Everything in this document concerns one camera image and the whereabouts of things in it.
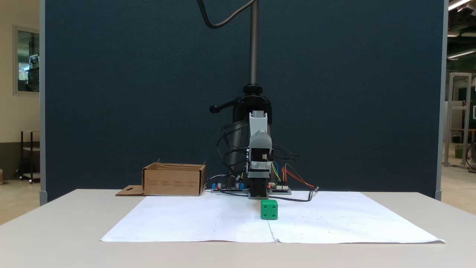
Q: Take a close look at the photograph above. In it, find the white paper sheet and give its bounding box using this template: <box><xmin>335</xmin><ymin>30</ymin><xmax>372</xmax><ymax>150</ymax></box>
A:
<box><xmin>100</xmin><ymin>191</ymin><xmax>446</xmax><ymax>244</ymax></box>

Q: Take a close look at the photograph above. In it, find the blue power circuit board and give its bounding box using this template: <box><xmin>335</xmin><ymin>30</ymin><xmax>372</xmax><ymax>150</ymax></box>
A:
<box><xmin>211</xmin><ymin>182</ymin><xmax>248</xmax><ymax>194</ymax></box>

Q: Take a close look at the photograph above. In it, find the dark blue partition panel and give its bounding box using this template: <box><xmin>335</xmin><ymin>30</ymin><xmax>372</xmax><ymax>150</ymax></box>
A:
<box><xmin>39</xmin><ymin>0</ymin><xmax>448</xmax><ymax>207</ymax></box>

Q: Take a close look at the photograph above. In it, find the green die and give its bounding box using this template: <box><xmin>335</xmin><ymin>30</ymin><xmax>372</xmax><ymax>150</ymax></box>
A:
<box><xmin>260</xmin><ymin>200</ymin><xmax>279</xmax><ymax>220</ymax></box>

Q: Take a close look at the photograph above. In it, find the brown cardboard box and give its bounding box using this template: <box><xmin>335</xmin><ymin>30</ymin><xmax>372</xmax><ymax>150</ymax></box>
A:
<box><xmin>115</xmin><ymin>159</ymin><xmax>207</xmax><ymax>197</ymax></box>

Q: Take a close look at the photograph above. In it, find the black power cable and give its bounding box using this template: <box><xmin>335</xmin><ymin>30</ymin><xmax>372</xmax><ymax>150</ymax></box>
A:
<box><xmin>268</xmin><ymin>186</ymin><xmax>319</xmax><ymax>202</ymax></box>

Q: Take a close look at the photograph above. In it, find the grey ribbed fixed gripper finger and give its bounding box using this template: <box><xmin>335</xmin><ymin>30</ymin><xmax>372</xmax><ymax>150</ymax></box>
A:
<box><xmin>248</xmin><ymin>131</ymin><xmax>273</xmax><ymax>150</ymax></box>

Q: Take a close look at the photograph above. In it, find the thick black tripod cable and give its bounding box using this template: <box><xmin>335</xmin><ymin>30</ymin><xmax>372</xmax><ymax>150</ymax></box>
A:
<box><xmin>196</xmin><ymin>0</ymin><xmax>257</xmax><ymax>29</ymax></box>

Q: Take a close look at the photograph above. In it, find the circuit board with coloured wires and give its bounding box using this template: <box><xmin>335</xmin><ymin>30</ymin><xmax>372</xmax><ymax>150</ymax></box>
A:
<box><xmin>268</xmin><ymin>182</ymin><xmax>292</xmax><ymax>195</ymax></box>

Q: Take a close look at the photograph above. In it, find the framed wall window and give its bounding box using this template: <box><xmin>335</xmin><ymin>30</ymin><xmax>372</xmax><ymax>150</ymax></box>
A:
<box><xmin>13</xmin><ymin>25</ymin><xmax>40</xmax><ymax>96</ymax></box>

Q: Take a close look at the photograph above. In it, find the orange red wire bundle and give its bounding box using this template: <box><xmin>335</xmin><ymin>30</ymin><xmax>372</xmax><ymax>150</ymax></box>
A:
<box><xmin>282</xmin><ymin>163</ymin><xmax>316</xmax><ymax>189</ymax></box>

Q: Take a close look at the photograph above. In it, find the black camera tripod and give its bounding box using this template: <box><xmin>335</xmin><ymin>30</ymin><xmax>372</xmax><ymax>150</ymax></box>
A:
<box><xmin>209</xmin><ymin>0</ymin><xmax>276</xmax><ymax>186</ymax></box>

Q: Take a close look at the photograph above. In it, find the long black motor cable bundle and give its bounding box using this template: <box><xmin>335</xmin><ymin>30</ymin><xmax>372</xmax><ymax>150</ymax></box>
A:
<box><xmin>218</xmin><ymin>121</ymin><xmax>250</xmax><ymax>179</ymax></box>

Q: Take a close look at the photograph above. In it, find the black shelf cart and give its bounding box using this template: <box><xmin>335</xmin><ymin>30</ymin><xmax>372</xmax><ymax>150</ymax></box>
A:
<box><xmin>15</xmin><ymin>130</ymin><xmax>41</xmax><ymax>184</ymax></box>

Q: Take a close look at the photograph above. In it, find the black wrist motor cable loop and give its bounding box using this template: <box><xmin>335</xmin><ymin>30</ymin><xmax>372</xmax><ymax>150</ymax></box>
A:
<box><xmin>271</xmin><ymin>144</ymin><xmax>301</xmax><ymax>163</ymax></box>

